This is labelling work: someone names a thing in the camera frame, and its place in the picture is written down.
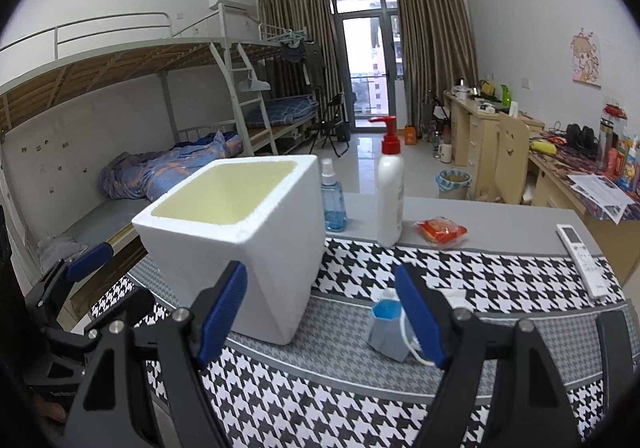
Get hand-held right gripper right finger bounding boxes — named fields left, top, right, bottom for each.
left=394, top=262, right=586, bottom=448

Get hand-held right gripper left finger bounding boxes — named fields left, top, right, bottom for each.
left=62, top=260, right=249, bottom=448

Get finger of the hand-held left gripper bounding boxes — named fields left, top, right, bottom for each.
left=44, top=323, right=108, bottom=354
left=22, top=242, right=115, bottom=324

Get white foam box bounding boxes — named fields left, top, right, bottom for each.
left=131, top=154, right=327, bottom=346

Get person's left hand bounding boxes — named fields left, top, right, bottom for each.
left=31, top=395, right=68, bottom=425

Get grey pillow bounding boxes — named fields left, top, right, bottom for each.
left=39, top=235, right=88, bottom=274

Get grey mattress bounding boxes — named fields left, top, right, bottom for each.
left=37, top=198, right=156, bottom=274

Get red snack packet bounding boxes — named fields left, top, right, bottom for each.
left=415, top=216, right=468, bottom=249

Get houndstooth table cloth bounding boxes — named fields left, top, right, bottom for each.
left=90, top=233, right=640, bottom=448

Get blue patterned quilt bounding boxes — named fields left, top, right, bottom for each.
left=99, top=130, right=246, bottom=201

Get white lotion pump bottle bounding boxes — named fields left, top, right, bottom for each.
left=369, top=115, right=406, bottom=249

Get blue-lined trash bin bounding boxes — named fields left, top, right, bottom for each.
left=434, top=169, right=473, bottom=201

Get blue spray bottle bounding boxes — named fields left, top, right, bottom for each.
left=320, top=158, right=347, bottom=232

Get white remote control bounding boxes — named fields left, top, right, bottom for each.
left=556, top=223, right=613, bottom=300

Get light wooden desk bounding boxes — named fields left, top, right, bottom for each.
left=527, top=133, right=640, bottom=279
left=442, top=90, right=546, bottom=169

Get white metal bunk bed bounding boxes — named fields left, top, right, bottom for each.
left=230, top=23, right=321, bottom=155
left=0, top=12, right=281, bottom=329

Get light wooden chair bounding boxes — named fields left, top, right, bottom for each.
left=475, top=110, right=531, bottom=204

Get black flat object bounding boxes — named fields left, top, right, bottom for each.
left=595, top=310, right=628, bottom=409

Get colourful desk mat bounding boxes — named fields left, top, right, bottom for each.
left=527, top=133, right=640, bottom=221

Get blue plaid bedding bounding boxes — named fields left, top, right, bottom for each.
left=245, top=95, right=318, bottom=126

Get printed paper sheets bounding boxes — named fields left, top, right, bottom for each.
left=567, top=173, right=635, bottom=224

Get black folding chair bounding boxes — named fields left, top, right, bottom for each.
left=307, top=92, right=351, bottom=158

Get black headphones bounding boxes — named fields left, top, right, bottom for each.
left=565, top=124, right=598, bottom=149

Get steel thermos bottle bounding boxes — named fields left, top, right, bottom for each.
left=597, top=117, right=615, bottom=164

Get glass balcony door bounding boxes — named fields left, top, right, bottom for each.
left=325, top=0, right=408, bottom=129

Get dark hanging clothes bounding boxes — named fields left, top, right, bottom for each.
left=280, top=40, right=326, bottom=94

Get brown curtain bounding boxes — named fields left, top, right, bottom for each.
left=394, top=0, right=478, bottom=129
left=257, top=0, right=346, bottom=129

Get cartoon wall poster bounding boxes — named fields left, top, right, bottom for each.
left=571, top=30, right=602, bottom=88

